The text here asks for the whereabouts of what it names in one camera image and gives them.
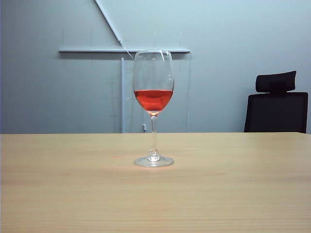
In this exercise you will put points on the wine glass with red liquid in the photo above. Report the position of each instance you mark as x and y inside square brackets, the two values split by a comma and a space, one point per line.
[153, 102]

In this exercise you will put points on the white horizontal wall rail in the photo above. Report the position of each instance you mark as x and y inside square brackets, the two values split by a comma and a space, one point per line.
[85, 50]

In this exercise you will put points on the white diagonal wall rail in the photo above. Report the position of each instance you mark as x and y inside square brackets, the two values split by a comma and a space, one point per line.
[108, 20]

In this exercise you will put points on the white vertical wall rail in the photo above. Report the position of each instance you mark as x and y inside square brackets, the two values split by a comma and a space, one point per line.
[123, 97]

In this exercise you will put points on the small grey wall plug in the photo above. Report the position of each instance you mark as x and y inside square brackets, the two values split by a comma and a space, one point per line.
[144, 127]

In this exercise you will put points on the black office chair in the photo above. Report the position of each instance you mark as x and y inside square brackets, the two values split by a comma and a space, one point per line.
[275, 111]

